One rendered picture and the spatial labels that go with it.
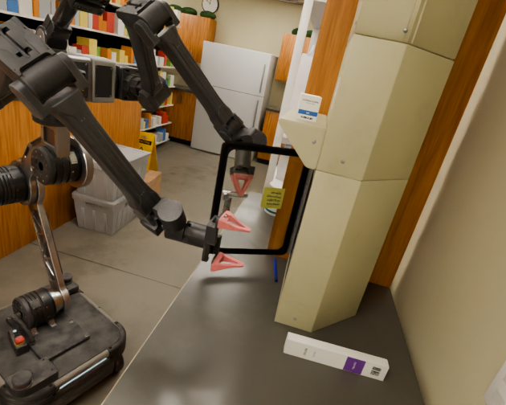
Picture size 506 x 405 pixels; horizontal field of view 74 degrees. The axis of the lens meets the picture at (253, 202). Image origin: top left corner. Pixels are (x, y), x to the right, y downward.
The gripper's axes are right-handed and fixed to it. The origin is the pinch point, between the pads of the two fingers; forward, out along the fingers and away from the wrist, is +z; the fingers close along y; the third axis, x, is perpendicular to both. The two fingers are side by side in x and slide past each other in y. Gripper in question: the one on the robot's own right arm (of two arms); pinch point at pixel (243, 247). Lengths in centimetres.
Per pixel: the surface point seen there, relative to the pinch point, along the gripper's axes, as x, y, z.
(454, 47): 22, 53, 36
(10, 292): 74, -119, -153
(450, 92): 47, 44, 46
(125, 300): 97, -119, -86
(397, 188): 21.2, 17.7, 34.6
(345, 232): 9.9, 6.3, 23.4
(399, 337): 19, -27, 50
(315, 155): 9.3, 23.8, 11.1
